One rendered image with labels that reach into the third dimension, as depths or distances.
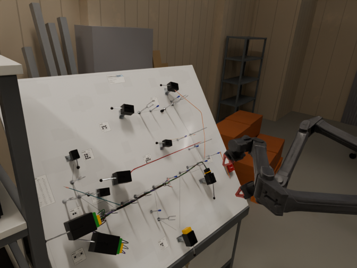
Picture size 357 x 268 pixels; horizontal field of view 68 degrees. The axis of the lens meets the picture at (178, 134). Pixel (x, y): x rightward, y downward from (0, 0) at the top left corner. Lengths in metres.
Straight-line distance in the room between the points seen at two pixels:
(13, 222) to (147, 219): 0.69
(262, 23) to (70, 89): 5.51
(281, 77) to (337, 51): 1.57
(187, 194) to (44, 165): 0.74
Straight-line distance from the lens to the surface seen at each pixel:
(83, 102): 1.33
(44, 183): 1.19
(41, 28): 2.64
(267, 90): 6.46
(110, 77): 1.45
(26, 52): 2.65
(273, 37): 6.36
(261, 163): 1.05
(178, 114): 1.60
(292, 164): 1.39
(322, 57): 7.37
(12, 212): 0.85
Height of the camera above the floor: 1.95
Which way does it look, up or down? 23 degrees down
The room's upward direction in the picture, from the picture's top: 4 degrees clockwise
